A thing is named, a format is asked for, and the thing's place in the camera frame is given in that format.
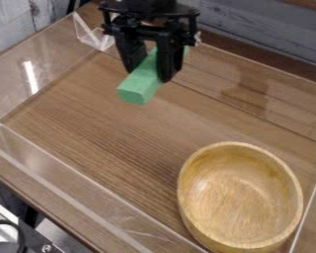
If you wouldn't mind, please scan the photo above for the black cable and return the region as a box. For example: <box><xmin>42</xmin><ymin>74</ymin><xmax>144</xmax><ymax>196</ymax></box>
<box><xmin>0</xmin><ymin>219</ymin><xmax>26</xmax><ymax>253</ymax></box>

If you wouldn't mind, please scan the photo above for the clear acrylic corner bracket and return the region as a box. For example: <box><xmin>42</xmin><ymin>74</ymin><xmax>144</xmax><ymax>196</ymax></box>
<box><xmin>72</xmin><ymin>13</ymin><xmax>115</xmax><ymax>51</ymax></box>

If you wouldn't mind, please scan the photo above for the green rectangular block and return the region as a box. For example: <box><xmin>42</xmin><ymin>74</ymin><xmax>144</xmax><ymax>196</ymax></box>
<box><xmin>116</xmin><ymin>44</ymin><xmax>191</xmax><ymax>106</ymax></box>

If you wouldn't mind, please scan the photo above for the clear acrylic tray wall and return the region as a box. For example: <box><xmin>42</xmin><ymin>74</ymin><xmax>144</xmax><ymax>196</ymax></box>
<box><xmin>0</xmin><ymin>18</ymin><xmax>316</xmax><ymax>253</ymax></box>

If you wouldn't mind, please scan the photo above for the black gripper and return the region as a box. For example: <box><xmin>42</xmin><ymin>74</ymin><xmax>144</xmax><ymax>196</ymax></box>
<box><xmin>99</xmin><ymin>0</ymin><xmax>200</xmax><ymax>83</ymax></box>

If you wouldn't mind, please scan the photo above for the brown wooden bowl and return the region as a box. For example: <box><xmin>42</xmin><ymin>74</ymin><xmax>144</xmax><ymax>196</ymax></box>
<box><xmin>176</xmin><ymin>141</ymin><xmax>304</xmax><ymax>253</ymax></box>

